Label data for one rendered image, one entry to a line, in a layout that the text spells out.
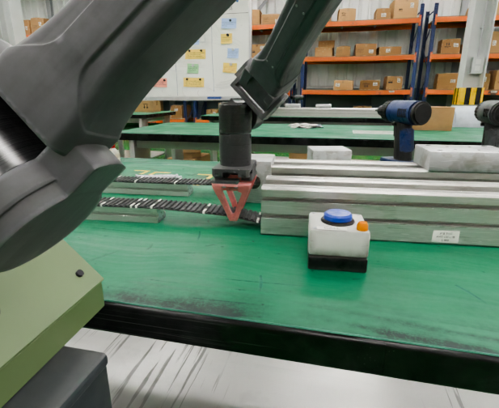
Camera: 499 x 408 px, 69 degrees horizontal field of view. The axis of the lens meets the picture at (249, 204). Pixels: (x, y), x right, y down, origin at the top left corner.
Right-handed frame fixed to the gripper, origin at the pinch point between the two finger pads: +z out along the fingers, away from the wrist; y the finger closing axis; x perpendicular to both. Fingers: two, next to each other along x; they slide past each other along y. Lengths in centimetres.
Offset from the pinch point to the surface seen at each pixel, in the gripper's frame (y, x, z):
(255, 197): 13.9, -1.9, 0.9
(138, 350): 29, 38, 58
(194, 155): 373, 121, 53
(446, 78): 930, -352, -58
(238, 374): 23, 4, 58
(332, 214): -14.1, -16.5, -5.1
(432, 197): -5.2, -32.4, -5.8
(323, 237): -17.1, -15.1, -2.7
